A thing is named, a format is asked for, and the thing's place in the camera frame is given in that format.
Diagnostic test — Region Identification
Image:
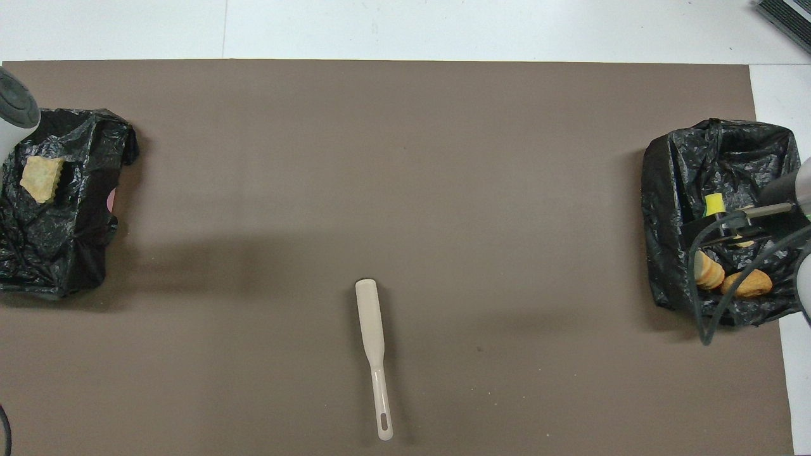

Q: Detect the brown table mat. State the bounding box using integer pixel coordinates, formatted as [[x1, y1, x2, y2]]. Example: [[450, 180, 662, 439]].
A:
[[0, 60, 793, 456]]

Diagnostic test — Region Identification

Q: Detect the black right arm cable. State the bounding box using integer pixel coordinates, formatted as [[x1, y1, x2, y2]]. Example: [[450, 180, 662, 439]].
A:
[[688, 201, 811, 346]]

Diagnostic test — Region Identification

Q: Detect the beige hand brush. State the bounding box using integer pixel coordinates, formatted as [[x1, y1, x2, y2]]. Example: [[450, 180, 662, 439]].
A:
[[354, 278, 394, 441]]

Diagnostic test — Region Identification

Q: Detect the dark ribbed box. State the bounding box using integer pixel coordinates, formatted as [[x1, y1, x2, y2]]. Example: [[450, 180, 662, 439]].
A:
[[753, 0, 811, 53]]

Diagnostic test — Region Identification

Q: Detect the black bag lined bin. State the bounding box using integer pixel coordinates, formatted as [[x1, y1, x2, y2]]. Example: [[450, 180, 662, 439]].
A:
[[0, 108, 139, 300], [641, 118, 802, 329]]

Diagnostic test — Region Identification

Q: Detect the pale cut bread chunk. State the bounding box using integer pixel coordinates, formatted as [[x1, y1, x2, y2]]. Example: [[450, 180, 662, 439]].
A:
[[693, 251, 725, 291]]

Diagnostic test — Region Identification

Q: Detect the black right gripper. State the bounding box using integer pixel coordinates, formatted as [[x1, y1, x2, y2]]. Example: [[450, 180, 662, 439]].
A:
[[681, 168, 805, 250]]

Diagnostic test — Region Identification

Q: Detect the brown bread roll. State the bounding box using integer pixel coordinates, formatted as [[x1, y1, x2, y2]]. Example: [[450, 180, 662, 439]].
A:
[[720, 268, 774, 299]]

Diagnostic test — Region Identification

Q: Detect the striped croissant bread piece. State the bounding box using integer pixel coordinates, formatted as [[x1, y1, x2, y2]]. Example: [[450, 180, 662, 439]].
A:
[[20, 156, 65, 205]]

